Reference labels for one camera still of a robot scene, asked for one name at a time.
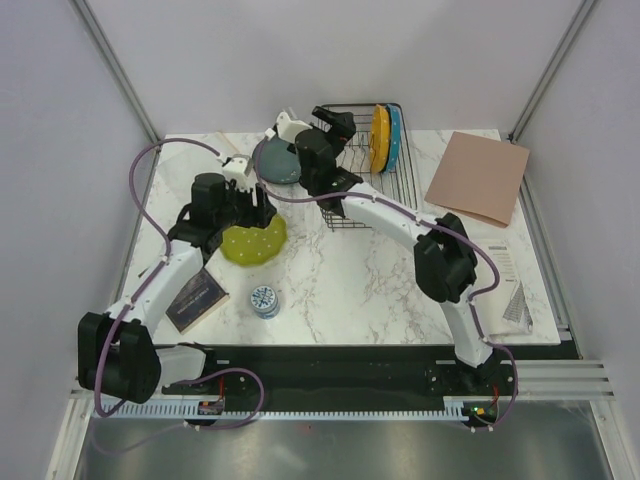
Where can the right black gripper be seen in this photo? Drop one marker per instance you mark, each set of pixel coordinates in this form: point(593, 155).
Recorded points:
point(344, 127)

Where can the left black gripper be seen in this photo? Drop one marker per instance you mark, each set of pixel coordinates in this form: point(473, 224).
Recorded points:
point(264, 208)

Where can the green polka dot plate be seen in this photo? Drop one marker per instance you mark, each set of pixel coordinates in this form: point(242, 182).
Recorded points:
point(254, 246)

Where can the orange polka dot plate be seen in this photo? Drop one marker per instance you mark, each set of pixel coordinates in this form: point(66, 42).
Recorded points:
point(379, 139)

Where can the blue polka dot plate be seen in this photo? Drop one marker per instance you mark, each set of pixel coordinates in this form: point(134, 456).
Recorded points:
point(395, 122)

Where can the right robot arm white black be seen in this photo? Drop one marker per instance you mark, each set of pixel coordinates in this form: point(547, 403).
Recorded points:
point(449, 268)

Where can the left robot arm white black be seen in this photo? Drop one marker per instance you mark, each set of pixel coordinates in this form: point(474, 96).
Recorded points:
point(116, 354)

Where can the dark grey round plate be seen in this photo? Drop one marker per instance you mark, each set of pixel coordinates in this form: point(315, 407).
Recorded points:
point(276, 163)

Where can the blue white ceramic cup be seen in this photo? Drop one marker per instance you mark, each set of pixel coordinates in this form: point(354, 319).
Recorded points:
point(265, 302)

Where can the dark hardcover book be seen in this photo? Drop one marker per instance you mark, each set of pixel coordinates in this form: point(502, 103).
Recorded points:
point(200, 295)

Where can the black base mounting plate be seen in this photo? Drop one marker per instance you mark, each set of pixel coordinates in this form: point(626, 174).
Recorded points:
point(345, 377)

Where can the white paper sheet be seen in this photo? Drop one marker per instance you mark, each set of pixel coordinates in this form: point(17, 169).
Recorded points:
point(518, 311)

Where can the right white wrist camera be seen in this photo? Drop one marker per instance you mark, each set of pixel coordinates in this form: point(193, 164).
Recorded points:
point(287, 127)

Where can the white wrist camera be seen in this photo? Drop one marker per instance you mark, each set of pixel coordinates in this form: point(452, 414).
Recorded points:
point(237, 169)
point(287, 127)

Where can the black wire dish rack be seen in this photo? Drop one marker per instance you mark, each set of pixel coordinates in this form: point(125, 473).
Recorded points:
point(398, 180)

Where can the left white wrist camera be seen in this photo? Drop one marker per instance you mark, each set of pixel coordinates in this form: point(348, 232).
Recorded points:
point(237, 169)

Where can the white slotted cable duct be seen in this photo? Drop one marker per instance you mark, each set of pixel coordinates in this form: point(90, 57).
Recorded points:
point(193, 409)

